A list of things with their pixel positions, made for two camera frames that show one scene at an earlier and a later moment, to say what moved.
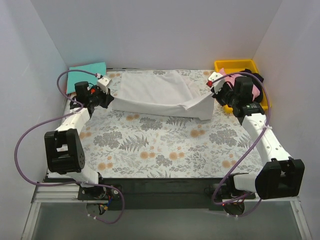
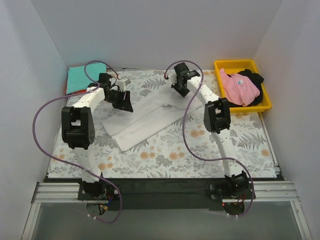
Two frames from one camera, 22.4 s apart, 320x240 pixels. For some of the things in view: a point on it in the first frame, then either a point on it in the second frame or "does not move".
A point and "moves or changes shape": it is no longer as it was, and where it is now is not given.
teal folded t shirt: (77, 76) does not move
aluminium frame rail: (50, 193) does not move
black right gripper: (219, 93) to (180, 83)
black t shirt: (256, 82) does not move
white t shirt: (166, 93) moves or changes shape
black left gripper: (106, 98) to (120, 99)
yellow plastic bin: (236, 66) does not move
